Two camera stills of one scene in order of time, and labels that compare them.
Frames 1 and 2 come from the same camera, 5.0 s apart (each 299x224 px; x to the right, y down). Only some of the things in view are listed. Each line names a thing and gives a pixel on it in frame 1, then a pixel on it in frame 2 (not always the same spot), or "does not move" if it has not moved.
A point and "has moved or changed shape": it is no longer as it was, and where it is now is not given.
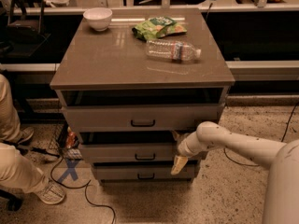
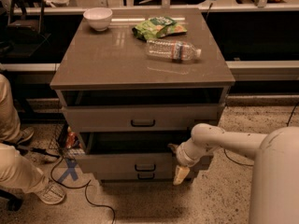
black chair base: [15, 203] does not move
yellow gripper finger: [178, 136] -> [173, 147]
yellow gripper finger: [178, 163] -> [181, 173]
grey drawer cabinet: [131, 82] does not move
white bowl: [99, 18] does not move
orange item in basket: [71, 138] does not move
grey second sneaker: [27, 133] does not move
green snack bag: [157, 27] does not move
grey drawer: [130, 147] has moved or changed shape
